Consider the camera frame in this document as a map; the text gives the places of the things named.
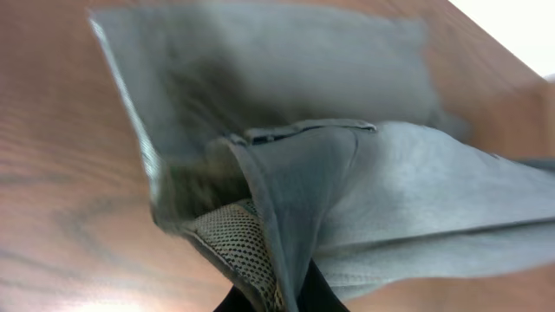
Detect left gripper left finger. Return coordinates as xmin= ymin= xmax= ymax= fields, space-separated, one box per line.
xmin=213 ymin=286 xmax=258 ymax=312

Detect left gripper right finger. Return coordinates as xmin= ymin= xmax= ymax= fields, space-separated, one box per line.
xmin=298 ymin=260 xmax=349 ymax=312

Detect grey shorts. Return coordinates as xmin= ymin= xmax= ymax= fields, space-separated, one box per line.
xmin=90 ymin=2 xmax=554 ymax=311

